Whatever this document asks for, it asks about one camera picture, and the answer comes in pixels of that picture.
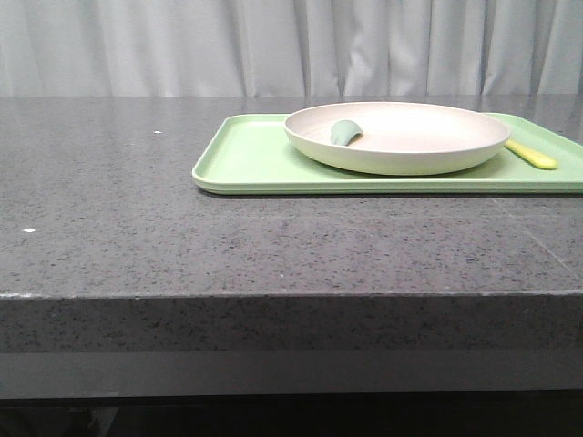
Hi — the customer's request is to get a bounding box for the white round plate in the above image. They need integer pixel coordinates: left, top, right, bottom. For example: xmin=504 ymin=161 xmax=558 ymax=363
xmin=284 ymin=102 xmax=511 ymax=176

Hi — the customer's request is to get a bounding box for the yellow plastic fork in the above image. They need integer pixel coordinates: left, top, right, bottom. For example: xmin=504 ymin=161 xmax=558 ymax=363
xmin=505 ymin=139 xmax=558 ymax=170

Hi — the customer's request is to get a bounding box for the green plastic spoon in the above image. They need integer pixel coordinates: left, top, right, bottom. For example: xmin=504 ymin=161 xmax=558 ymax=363
xmin=330 ymin=119 xmax=363 ymax=147

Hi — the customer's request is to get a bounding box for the light green serving tray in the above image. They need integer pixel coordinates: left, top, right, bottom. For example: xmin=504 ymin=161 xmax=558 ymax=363
xmin=192 ymin=113 xmax=582 ymax=195

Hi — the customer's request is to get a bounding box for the white curtain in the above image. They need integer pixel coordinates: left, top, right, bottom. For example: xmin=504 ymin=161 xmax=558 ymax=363
xmin=1 ymin=1 xmax=582 ymax=97

